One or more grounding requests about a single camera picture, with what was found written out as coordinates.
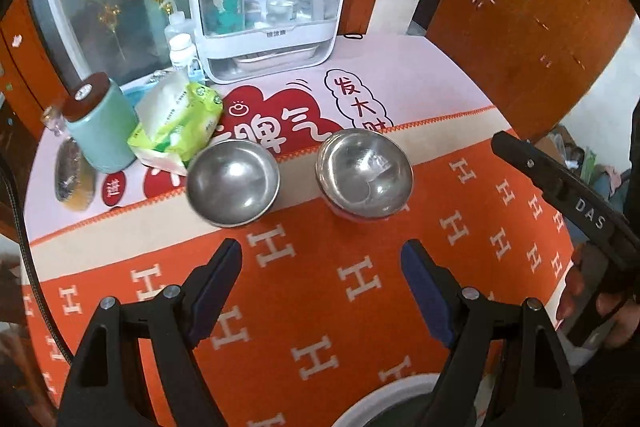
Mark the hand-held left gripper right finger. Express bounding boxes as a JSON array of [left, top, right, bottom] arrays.
[[400, 238, 586, 427]]

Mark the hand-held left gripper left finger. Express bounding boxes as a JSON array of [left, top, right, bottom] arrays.
[[57, 238, 244, 427]]

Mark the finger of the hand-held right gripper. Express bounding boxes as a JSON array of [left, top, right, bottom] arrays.
[[491, 130, 576, 202]]

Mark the small orange steel bowl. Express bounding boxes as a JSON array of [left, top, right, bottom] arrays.
[[186, 141, 281, 228]]

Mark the large white plate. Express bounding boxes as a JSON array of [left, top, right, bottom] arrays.
[[332, 373, 443, 427]]

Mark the pink steel bowl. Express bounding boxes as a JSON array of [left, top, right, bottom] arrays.
[[315, 128, 415, 224]]

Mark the person's right hand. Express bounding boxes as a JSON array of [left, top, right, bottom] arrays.
[[556, 257, 640, 350]]

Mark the orange patterned blanket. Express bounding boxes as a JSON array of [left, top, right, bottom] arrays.
[[20, 104, 576, 427]]

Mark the wooden cabinet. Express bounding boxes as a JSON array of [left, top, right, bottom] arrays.
[[425, 0, 638, 142]]

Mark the pink printed table cover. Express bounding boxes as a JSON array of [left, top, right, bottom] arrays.
[[22, 32, 496, 243]]

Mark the green tissue pack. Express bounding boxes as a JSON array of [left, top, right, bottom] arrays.
[[126, 69, 224, 175]]

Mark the mint green canister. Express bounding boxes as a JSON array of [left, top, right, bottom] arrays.
[[65, 74, 141, 174]]

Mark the blue wipes pack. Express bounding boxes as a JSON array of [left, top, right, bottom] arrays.
[[122, 72, 171, 108]]

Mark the small glass bottle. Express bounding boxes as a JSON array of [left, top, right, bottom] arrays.
[[40, 104, 68, 138]]

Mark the white pill bottle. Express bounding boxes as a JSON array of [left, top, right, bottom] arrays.
[[167, 33, 201, 72]]

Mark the white sterilizer cabinet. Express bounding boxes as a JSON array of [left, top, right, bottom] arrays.
[[186, 0, 352, 85]]

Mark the white squeeze bottle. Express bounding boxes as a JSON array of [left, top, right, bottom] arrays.
[[164, 0, 196, 52]]

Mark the black cable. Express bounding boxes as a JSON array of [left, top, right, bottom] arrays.
[[0, 152, 76, 363]]

